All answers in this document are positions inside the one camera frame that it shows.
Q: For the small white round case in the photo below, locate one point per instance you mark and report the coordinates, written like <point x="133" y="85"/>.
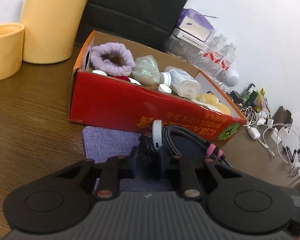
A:
<point x="164" y="88"/>

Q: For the yellow mug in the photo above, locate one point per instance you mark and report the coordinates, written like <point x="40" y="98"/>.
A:
<point x="11" y="48"/>

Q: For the red artificial flower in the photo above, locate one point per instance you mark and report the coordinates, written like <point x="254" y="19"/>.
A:
<point x="124" y="78"/>

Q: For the water bottle left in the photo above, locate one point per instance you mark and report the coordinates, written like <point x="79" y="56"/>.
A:
<point x="214" y="53"/>

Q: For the white flat box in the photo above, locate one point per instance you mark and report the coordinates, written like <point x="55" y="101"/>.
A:
<point x="190" y="39"/>

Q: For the yellow thermos jug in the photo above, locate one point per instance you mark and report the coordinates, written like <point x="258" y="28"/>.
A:
<point x="50" y="29"/>

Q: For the purple tissue pack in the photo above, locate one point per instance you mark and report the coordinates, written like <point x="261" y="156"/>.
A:
<point x="195" y="24"/>

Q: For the white earbuds case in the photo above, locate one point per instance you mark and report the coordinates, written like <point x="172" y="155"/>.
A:
<point x="253" y="133"/>

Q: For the white round charger with cable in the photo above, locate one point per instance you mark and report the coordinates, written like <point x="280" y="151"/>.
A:
<point x="151" y="148"/>

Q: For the purple drawstring cloth bag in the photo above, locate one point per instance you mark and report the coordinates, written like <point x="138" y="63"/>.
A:
<point x="101" y="144"/>

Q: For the red cardboard box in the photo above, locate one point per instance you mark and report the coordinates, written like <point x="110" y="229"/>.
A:
<point x="108" y="102"/>

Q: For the water bottle middle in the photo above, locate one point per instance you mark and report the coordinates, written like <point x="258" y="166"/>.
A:
<point x="228" y="55"/>

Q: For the navy blue pouch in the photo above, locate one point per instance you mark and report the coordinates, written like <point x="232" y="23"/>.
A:
<point x="186" y="147"/>

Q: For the black power adapter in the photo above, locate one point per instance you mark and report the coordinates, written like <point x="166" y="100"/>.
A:
<point x="236" y="97"/>

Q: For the black paper bag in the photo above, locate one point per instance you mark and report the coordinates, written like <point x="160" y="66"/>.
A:
<point x="148" y="22"/>

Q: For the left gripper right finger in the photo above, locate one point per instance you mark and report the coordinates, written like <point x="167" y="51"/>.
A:
<point x="181" y="174"/>

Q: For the white plastic bottle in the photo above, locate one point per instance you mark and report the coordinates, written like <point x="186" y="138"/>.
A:
<point x="180" y="82"/>

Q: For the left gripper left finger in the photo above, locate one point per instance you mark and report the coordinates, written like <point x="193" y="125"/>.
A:
<point x="112" y="171"/>

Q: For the yellow white plush toy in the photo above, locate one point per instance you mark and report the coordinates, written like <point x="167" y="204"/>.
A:
<point x="211" y="102"/>

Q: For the green white packet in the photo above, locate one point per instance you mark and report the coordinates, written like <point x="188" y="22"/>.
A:
<point x="146" y="70"/>

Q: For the water bottle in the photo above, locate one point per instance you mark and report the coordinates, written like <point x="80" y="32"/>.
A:
<point x="214" y="53"/>
<point x="228" y="55"/>

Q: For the clear plastic container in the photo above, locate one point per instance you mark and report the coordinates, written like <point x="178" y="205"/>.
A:
<point x="181" y="48"/>

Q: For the purple fluffy scrunchie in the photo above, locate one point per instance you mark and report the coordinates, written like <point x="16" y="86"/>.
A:
<point x="112" y="58"/>

